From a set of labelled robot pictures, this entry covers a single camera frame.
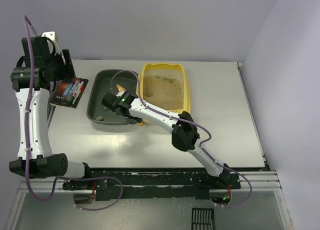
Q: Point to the beige litter pellets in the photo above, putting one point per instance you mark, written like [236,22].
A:
[166,95]

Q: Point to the black vent grille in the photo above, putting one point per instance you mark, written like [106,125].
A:
[202,219]

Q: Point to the yellow litter box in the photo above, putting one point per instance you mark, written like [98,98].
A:
[168,70]

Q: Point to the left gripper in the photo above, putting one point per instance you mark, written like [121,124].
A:
[66,63]

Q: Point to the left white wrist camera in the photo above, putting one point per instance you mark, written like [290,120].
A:
[52,37]

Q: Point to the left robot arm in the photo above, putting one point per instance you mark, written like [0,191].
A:
[32,79]

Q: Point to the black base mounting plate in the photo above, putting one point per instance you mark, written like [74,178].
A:
[148,192]

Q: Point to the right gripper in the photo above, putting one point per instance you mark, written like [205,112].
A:
[129,117]

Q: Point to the dark grey plastic tray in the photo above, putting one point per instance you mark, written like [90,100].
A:
[104,90]

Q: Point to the aluminium frame rail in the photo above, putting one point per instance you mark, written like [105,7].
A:
[159,178]

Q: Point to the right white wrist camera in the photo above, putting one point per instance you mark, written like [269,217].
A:
[120,93]

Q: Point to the book with markers cover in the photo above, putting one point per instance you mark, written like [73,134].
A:
[69,92]

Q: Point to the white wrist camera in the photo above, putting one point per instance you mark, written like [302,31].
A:
[120,93]
[52,37]

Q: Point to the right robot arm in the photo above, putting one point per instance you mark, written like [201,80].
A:
[186,135]

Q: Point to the orange litter scoop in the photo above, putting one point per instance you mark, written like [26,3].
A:
[121,88]

